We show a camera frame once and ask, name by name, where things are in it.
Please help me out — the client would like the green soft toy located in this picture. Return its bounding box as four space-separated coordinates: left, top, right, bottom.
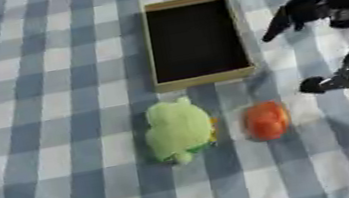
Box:
138 91 226 171

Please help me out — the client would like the orange toy fruit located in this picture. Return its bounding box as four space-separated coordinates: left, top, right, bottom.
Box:
239 96 294 146

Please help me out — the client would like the tan cardboard box black inside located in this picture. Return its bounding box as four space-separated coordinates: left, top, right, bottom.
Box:
138 0 260 95

